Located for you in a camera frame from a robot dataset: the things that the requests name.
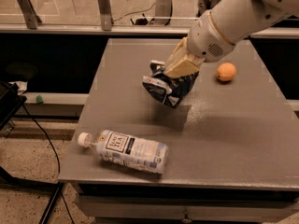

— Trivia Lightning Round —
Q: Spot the blue plastic tea bottle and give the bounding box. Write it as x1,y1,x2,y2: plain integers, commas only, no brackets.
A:
78,130,168,175

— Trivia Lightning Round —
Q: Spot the left metal railing post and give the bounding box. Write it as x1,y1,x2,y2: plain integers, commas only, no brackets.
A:
17,0,42,30

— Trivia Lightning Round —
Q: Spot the black floor cable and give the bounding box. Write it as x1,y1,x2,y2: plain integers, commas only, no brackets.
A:
19,100,76,224

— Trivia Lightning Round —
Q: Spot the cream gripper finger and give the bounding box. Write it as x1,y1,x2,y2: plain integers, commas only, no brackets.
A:
164,53,201,78

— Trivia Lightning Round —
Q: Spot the middle metal railing post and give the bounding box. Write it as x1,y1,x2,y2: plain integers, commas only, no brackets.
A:
97,0,113,31

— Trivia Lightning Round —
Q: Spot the blue chip bag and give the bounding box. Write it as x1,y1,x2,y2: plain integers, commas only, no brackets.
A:
142,60,199,108

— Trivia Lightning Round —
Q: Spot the black equipment at left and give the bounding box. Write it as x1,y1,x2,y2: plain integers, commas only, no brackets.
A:
0,81,27,131

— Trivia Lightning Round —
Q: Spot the metal railing post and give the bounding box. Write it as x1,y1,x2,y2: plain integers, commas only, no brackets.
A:
97,0,113,31
17,0,42,30

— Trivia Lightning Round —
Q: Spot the orange fruit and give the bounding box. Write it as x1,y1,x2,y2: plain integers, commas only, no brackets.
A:
216,63,236,82

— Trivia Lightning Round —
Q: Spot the table drawer with knob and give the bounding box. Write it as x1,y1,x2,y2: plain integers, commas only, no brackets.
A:
75,195,298,224

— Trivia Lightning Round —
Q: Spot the small green object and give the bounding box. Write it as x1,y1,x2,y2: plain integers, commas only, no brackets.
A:
36,95,44,104

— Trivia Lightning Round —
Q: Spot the grey metal table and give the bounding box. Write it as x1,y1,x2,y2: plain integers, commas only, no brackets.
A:
59,39,299,190

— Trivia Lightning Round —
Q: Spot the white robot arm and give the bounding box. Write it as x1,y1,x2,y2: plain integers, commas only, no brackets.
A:
164,0,299,78

